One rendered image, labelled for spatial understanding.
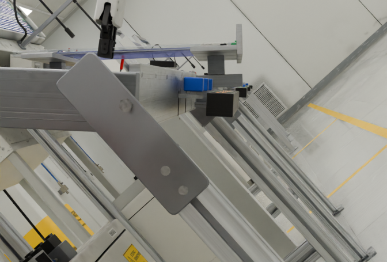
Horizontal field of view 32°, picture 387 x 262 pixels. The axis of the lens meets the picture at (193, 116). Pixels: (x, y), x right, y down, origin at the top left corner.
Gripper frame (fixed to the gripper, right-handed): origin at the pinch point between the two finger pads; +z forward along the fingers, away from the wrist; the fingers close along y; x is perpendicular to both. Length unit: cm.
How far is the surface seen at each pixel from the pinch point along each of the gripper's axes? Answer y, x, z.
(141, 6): -727, -112, -100
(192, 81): 46, 23, 6
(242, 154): 11.1, 33.4, 18.3
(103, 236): 25.9, 9.5, 36.2
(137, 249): 15.7, 15.0, 40.0
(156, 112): 67, 21, 10
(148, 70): 75, 20, 6
